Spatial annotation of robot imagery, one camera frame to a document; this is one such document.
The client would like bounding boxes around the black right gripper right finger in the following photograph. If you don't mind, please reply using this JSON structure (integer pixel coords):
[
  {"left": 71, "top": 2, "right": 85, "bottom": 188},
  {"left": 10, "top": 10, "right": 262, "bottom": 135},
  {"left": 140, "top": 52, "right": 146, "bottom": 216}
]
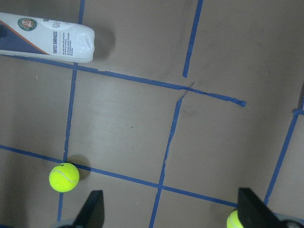
[{"left": 237, "top": 188, "right": 285, "bottom": 228}]

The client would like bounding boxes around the white blue tennis ball can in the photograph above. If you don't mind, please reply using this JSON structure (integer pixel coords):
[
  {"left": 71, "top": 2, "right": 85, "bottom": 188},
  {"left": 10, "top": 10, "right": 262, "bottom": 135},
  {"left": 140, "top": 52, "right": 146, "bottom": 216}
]
[{"left": 0, "top": 12, "right": 95, "bottom": 63}]

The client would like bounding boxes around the tennis ball near left base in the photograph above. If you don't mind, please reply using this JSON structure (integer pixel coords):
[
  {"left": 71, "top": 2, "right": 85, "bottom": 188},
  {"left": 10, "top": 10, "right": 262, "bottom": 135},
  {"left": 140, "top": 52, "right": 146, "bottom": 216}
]
[{"left": 49, "top": 163, "right": 80, "bottom": 193}]

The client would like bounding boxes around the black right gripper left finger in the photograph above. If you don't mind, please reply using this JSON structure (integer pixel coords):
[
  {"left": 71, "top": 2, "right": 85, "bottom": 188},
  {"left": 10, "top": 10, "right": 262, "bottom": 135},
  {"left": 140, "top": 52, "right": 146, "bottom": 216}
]
[{"left": 72, "top": 190, "right": 105, "bottom": 228}]

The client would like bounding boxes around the tennis ball base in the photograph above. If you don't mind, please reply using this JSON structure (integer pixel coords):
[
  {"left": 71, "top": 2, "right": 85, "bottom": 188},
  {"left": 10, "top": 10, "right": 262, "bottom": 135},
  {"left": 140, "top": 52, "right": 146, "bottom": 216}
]
[
  {"left": 49, "top": 163, "right": 80, "bottom": 193},
  {"left": 226, "top": 210, "right": 243, "bottom": 228}
]

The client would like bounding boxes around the tennis ball near right base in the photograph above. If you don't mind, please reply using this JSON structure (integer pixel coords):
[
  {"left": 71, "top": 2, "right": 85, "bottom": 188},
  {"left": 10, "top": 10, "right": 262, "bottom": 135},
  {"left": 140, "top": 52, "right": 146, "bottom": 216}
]
[{"left": 226, "top": 210, "right": 243, "bottom": 228}]

